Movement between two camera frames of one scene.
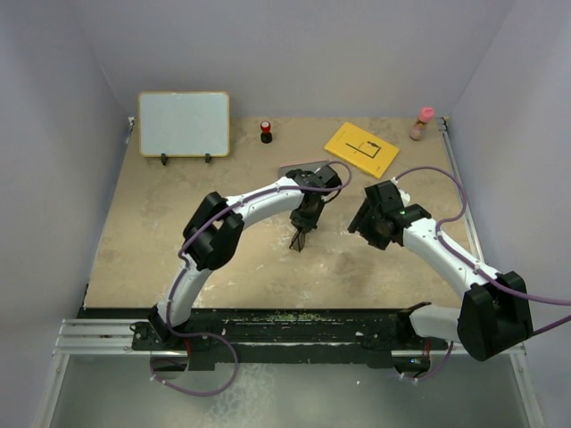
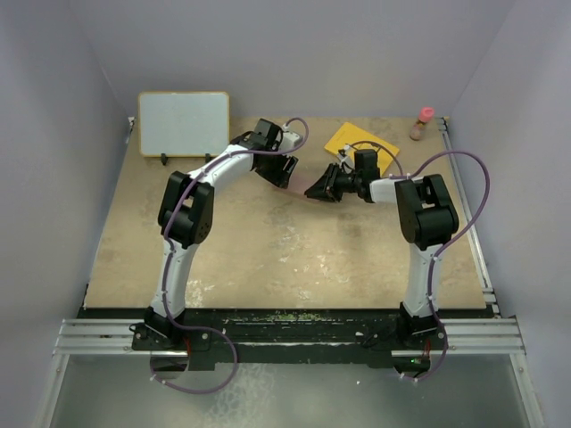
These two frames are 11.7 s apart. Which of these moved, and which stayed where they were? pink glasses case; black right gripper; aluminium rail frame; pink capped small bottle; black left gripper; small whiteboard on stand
Moved: black left gripper; pink glasses case; black right gripper
Stayed: aluminium rail frame; small whiteboard on stand; pink capped small bottle
